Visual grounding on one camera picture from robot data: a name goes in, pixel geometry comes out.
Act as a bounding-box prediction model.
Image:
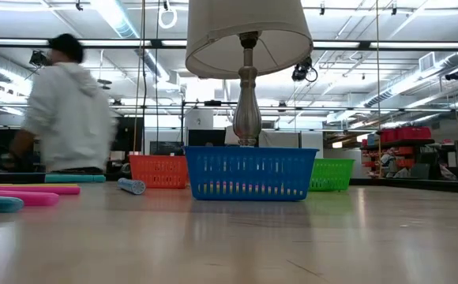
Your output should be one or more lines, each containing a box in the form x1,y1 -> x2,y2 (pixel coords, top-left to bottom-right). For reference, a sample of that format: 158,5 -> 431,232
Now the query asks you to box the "metallic blue marker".
117,177 -> 147,196

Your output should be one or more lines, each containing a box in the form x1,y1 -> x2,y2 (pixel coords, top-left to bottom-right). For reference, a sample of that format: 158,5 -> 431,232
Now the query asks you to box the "teal marker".
44,174 -> 107,184
0,196 -> 25,214

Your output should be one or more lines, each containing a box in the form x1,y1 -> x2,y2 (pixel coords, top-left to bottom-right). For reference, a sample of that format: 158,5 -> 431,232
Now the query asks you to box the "short pink marker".
0,190 -> 60,207

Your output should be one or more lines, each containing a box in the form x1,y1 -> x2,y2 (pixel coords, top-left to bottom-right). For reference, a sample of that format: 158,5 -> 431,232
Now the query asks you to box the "blue plastic basket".
184,146 -> 319,202

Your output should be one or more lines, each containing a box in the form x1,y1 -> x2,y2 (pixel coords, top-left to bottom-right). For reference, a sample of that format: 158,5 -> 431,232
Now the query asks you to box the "small dark monitor screen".
187,129 -> 227,148

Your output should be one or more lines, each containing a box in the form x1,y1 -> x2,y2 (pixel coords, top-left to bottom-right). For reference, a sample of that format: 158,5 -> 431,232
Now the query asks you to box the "white shade silver table lamp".
185,0 -> 314,148

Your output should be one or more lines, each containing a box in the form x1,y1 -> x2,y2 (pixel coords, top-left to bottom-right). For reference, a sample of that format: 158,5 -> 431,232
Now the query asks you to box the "white numbered sign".
185,109 -> 214,130

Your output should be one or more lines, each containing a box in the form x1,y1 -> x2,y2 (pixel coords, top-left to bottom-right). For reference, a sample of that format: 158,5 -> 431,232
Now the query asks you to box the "white hanging cloth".
258,131 -> 301,149

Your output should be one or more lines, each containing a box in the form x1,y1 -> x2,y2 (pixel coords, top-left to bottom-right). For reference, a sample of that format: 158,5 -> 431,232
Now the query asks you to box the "dark chalkboard sign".
149,140 -> 186,156

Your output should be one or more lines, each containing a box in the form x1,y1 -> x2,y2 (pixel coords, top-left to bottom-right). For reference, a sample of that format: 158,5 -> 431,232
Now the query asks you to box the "orange plastic basket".
128,154 -> 190,189

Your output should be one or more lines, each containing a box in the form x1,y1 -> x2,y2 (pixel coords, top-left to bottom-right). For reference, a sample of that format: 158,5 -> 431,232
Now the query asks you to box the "large black monitor screen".
110,117 -> 145,152

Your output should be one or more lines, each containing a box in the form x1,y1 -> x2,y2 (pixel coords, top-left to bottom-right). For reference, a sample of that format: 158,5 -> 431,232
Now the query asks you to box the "green plastic basket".
309,158 -> 357,192

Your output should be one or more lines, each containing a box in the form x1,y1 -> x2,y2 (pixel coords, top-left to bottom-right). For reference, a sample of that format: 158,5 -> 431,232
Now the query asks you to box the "person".
9,33 -> 118,174

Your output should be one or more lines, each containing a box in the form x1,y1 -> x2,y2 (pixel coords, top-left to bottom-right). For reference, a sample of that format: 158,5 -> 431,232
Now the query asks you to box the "storage shelf rack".
361,125 -> 437,179

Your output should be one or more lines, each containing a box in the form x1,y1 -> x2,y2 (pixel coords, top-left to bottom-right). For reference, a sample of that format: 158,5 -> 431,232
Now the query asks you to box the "black background pipe frame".
180,100 -> 451,155

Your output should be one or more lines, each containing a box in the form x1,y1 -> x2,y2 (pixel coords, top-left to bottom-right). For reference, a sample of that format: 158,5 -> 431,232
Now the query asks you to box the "black hanging cable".
155,0 -> 161,155

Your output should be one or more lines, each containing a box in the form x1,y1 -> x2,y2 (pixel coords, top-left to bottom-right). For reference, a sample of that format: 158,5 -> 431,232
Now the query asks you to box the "black hanging camera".
291,56 -> 319,83

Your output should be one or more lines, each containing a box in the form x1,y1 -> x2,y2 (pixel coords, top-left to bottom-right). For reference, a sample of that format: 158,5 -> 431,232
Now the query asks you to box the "black overhead frame beam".
0,37 -> 458,52

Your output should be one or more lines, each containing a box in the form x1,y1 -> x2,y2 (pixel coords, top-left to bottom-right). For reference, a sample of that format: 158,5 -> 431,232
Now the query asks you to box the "white ring light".
158,6 -> 178,30

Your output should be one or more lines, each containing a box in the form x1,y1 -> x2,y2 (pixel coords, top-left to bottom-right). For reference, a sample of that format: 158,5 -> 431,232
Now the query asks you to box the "black aluminium table frame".
0,172 -> 458,195

